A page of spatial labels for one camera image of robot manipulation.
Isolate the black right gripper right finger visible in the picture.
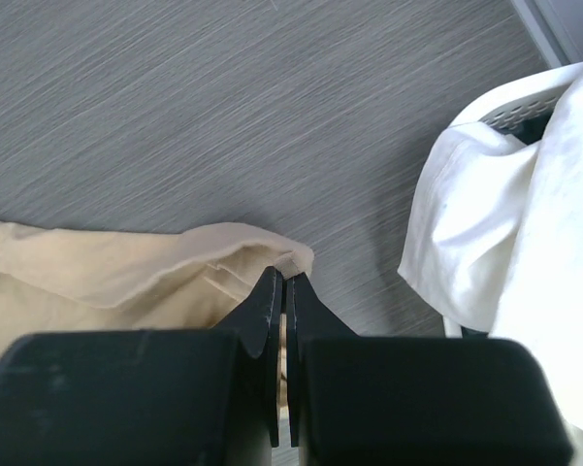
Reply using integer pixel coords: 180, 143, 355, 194
285, 275, 364, 448

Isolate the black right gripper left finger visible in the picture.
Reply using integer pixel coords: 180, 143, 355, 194
208, 267, 282, 448

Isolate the beige t shirt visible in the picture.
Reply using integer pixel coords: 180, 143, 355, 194
0, 221, 314, 356

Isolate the white t shirt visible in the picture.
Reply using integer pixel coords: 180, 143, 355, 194
399, 65, 583, 431

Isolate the white laundry basket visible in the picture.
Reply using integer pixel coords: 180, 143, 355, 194
443, 62, 583, 466

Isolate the right aluminium frame post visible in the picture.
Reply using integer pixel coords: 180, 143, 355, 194
510, 0, 583, 68

